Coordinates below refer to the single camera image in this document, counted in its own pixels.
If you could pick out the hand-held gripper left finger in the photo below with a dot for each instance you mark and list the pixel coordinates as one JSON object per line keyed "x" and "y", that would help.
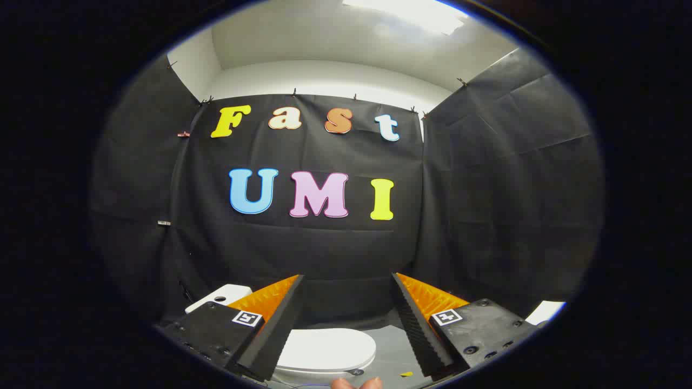
{"x": 281, "y": 324}

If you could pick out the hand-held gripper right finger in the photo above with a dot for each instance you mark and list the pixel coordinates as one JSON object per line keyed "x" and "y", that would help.
{"x": 416, "y": 329}

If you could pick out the white toilet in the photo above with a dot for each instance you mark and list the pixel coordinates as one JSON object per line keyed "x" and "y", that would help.
{"x": 216, "y": 297}

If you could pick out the black backdrop cloth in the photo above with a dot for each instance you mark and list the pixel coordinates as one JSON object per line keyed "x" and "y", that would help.
{"x": 324, "y": 248}

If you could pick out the ceiling light panel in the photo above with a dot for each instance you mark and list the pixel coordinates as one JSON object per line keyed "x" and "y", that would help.
{"x": 411, "y": 13}

